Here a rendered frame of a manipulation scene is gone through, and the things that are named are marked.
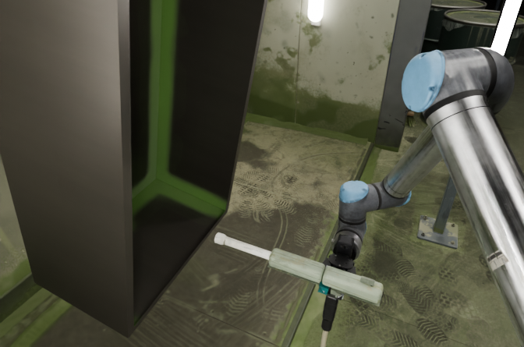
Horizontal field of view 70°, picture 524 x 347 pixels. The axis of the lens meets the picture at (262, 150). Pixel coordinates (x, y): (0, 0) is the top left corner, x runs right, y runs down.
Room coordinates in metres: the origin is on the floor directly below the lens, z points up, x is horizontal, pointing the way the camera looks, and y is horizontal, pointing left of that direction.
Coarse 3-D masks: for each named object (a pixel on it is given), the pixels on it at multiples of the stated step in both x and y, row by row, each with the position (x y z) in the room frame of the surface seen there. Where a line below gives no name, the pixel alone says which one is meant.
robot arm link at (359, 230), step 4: (340, 224) 0.95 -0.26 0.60; (344, 224) 0.94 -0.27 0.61; (364, 224) 0.94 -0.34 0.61; (340, 228) 0.93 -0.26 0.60; (344, 228) 0.92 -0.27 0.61; (348, 228) 0.92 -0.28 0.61; (352, 228) 0.92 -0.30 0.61; (356, 228) 0.92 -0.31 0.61; (360, 228) 0.93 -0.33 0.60; (364, 228) 0.94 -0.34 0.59; (336, 232) 0.93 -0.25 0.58; (356, 232) 0.91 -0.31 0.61; (360, 232) 0.92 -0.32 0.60; (364, 232) 0.94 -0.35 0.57; (360, 236) 0.90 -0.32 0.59
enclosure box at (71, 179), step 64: (0, 0) 0.66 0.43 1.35; (64, 0) 0.60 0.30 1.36; (128, 0) 0.58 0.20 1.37; (192, 0) 1.22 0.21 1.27; (256, 0) 1.13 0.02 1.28; (0, 64) 0.68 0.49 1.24; (64, 64) 0.62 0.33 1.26; (128, 64) 0.59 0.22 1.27; (192, 64) 1.23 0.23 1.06; (0, 128) 0.72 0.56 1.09; (64, 128) 0.64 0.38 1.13; (128, 128) 0.60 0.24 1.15; (192, 128) 1.24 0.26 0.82; (64, 192) 0.66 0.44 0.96; (128, 192) 0.60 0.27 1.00; (192, 192) 1.25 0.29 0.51; (64, 256) 0.69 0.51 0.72; (128, 256) 0.61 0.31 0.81; (192, 256) 0.94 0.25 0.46; (128, 320) 0.63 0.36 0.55
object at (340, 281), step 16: (224, 240) 0.81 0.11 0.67; (272, 256) 0.74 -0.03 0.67; (288, 256) 0.74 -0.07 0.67; (288, 272) 0.72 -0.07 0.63; (304, 272) 0.70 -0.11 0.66; (320, 272) 0.69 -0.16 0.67; (336, 272) 0.69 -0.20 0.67; (336, 288) 0.66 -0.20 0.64; (352, 288) 0.65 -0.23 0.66; (368, 288) 0.64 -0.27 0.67; (336, 304) 0.66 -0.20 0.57
